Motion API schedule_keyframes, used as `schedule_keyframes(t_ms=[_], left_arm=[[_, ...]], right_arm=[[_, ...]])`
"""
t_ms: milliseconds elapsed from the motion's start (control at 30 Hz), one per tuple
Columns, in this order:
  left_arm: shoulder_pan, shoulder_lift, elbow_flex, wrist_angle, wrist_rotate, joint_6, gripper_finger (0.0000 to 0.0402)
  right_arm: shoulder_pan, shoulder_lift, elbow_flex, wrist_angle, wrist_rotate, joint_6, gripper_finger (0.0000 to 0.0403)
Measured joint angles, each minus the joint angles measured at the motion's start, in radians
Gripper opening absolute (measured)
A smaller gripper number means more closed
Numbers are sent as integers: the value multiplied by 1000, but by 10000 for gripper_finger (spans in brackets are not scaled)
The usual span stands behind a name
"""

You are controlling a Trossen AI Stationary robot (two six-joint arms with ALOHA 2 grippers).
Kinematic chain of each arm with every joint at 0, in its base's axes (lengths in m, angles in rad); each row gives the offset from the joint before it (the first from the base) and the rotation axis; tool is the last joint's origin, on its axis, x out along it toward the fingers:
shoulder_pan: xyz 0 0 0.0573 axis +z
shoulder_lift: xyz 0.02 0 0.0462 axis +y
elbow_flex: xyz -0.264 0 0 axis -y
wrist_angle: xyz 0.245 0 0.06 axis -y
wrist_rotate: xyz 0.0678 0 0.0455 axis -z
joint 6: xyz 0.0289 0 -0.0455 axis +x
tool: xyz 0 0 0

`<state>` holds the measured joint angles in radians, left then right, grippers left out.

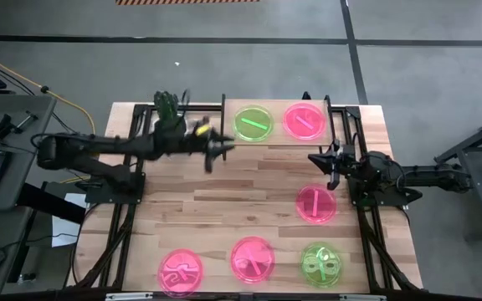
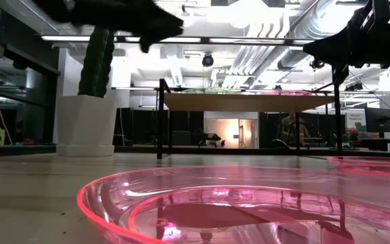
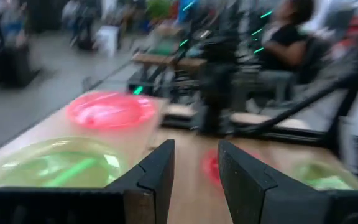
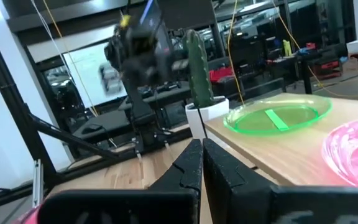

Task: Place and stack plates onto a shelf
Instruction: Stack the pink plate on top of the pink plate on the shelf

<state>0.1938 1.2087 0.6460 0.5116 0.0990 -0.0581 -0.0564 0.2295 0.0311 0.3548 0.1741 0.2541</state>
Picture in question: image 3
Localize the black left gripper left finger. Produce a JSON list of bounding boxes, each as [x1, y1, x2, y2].
[[0, 139, 176, 224]]

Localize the pink translucent plastic plate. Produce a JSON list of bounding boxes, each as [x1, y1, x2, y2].
[[66, 90, 157, 131], [201, 148, 226, 187]]

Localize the person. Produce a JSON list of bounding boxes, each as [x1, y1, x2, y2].
[[258, 0, 326, 103]]

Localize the light wooden desk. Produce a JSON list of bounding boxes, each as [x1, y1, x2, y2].
[[131, 51, 206, 94]]

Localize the wooden shelf with black legs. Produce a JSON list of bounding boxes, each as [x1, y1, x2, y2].
[[0, 90, 168, 194]]

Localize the black aluminium frame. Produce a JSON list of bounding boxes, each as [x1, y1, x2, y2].
[[160, 30, 358, 187]]

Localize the green translucent plastic plate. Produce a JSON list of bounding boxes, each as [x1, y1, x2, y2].
[[0, 136, 127, 190], [293, 160, 358, 191]]

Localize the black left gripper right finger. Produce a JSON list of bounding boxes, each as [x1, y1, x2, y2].
[[218, 139, 358, 224]]

